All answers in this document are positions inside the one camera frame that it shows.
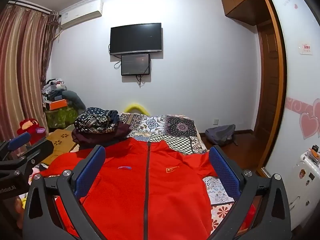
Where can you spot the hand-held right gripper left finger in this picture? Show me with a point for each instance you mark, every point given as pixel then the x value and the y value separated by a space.
pixel 90 172

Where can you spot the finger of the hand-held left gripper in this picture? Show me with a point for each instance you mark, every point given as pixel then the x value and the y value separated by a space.
pixel 18 140
pixel 40 150

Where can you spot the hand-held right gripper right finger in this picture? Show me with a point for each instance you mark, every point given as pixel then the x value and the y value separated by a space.
pixel 225 172

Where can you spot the red zip jacket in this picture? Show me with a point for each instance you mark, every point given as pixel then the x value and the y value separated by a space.
pixel 125 200

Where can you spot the red plush toy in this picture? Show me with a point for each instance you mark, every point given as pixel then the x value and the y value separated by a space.
pixel 28 127

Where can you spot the grey backpack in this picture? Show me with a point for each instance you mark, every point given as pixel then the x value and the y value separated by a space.
pixel 220 135

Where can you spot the maroon folded garment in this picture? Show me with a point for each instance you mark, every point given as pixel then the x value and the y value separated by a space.
pixel 107 136

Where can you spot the orange box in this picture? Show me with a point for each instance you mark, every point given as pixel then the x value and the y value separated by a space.
pixel 58 104

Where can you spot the dark patterned folded garment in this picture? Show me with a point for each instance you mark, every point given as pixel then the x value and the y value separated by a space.
pixel 95 122

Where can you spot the grey bundled garment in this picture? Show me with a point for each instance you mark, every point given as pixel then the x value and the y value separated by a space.
pixel 73 98

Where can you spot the pile of clutter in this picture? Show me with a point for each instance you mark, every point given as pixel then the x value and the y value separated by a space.
pixel 53 88

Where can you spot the patchwork patterned bedsheet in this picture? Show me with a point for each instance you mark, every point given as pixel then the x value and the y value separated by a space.
pixel 180 127

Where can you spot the striped pink curtain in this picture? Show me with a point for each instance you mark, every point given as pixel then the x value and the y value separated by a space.
pixel 22 67

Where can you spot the white stickered suitcase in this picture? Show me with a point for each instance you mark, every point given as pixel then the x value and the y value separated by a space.
pixel 303 187

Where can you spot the yellow foam tube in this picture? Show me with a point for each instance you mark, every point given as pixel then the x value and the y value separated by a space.
pixel 136 106

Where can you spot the white sliding wardrobe door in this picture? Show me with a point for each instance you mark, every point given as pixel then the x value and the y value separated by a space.
pixel 297 80

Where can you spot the white curtain rod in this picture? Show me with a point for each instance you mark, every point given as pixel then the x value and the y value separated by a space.
pixel 30 5

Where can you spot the white air conditioner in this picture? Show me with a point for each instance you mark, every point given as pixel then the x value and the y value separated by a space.
pixel 80 13

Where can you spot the red and white paper notice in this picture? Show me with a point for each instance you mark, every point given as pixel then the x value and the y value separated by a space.
pixel 305 48

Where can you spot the wooden overhead cabinet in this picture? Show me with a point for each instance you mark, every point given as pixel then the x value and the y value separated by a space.
pixel 240 2

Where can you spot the small black wall monitor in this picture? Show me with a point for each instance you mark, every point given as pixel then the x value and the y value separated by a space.
pixel 135 64

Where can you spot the wooden wardrobe frame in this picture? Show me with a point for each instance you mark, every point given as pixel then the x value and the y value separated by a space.
pixel 281 67

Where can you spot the black wall television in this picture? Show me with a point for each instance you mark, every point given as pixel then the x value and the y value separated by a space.
pixel 136 38

